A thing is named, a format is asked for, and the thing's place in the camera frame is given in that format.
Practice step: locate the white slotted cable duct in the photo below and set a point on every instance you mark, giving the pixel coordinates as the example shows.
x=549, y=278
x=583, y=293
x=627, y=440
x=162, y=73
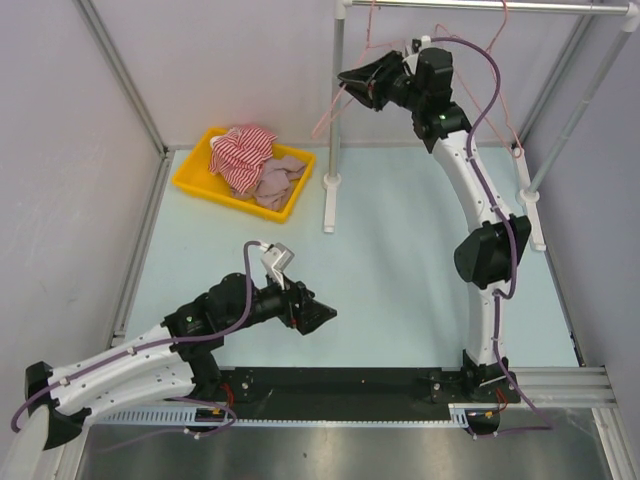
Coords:
x=207, y=417

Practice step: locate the yellow plastic tray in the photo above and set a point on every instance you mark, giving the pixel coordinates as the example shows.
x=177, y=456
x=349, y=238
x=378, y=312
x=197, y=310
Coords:
x=193, y=178

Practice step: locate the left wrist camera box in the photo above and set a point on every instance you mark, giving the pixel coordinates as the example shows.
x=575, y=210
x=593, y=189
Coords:
x=275, y=258

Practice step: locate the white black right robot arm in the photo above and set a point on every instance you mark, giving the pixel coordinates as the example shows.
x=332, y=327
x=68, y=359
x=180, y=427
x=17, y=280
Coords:
x=487, y=259

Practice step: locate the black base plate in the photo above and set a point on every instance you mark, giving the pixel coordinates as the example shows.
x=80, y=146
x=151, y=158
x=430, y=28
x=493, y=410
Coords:
x=312, y=391

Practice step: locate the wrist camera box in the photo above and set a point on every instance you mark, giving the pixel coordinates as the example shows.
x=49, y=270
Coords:
x=412, y=51
x=275, y=258

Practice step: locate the red white striped tank top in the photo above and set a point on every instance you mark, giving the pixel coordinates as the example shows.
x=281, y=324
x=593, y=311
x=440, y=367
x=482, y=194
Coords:
x=239, y=155

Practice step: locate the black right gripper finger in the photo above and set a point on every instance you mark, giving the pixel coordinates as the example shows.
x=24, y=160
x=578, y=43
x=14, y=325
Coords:
x=364, y=93
x=383, y=69

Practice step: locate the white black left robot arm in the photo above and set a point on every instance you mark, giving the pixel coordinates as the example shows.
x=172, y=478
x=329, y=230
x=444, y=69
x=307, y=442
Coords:
x=173, y=360

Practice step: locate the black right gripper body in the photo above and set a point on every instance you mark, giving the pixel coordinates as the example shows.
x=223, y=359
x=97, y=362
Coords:
x=396, y=87

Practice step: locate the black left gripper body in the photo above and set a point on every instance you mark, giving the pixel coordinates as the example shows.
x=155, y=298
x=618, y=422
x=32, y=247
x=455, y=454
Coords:
x=276, y=302

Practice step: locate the pale pink tank top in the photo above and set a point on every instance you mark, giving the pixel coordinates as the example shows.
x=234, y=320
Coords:
x=276, y=184

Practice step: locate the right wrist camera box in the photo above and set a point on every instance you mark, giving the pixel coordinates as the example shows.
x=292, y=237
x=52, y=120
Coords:
x=412, y=51

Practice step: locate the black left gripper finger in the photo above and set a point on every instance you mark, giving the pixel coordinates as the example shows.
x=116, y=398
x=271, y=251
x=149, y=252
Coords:
x=307, y=325
x=313, y=312

